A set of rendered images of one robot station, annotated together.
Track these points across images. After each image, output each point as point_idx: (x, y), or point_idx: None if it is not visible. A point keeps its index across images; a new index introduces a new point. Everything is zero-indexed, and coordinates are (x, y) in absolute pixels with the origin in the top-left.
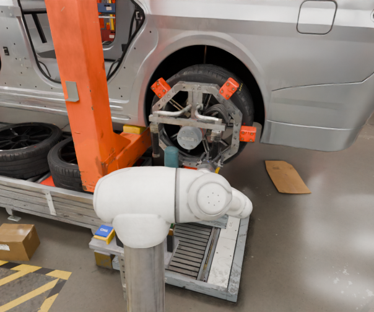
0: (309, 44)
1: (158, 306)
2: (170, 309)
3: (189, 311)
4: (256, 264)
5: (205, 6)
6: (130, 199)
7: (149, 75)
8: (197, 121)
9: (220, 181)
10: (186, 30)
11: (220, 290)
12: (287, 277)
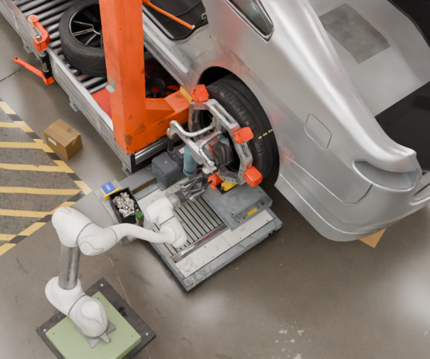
0: (312, 147)
1: (70, 268)
2: (139, 263)
3: (151, 273)
4: (233, 276)
5: (246, 57)
6: (61, 228)
7: (203, 68)
8: (198, 152)
9: (93, 243)
10: (232, 60)
11: (179, 276)
12: (246, 301)
